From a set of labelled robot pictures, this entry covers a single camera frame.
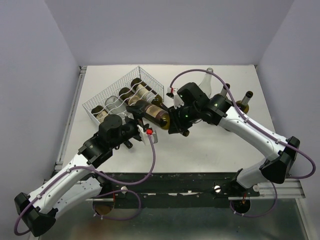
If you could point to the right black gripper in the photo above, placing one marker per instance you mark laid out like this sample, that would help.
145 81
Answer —
176 125

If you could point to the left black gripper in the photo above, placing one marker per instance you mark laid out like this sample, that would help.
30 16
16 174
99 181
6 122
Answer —
138 114

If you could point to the dark green wine bottle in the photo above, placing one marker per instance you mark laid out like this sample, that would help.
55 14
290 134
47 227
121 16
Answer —
128 96

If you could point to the short clear glass bottle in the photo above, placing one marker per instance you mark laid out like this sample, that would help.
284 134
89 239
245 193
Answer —
116 106

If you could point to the olive green wine bottle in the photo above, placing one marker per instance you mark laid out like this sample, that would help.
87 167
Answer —
223 91

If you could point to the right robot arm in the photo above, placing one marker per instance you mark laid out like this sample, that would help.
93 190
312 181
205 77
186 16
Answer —
277 150

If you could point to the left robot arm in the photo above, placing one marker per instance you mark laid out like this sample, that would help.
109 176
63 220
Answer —
40 208

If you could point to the tall clear glass bottle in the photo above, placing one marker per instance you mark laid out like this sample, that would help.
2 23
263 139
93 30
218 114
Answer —
205 85

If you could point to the far right green bottle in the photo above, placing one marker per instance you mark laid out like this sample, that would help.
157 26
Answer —
243 104

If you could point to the white wire wine rack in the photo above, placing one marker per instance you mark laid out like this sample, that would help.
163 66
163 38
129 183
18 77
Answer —
114 89

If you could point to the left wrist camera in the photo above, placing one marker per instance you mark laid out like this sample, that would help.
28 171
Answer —
148 136

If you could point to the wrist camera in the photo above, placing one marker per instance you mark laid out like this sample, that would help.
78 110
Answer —
177 100
148 136

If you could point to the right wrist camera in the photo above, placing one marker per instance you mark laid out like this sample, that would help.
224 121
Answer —
177 100

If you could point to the aluminium frame rail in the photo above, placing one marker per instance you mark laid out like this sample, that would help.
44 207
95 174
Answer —
290 189

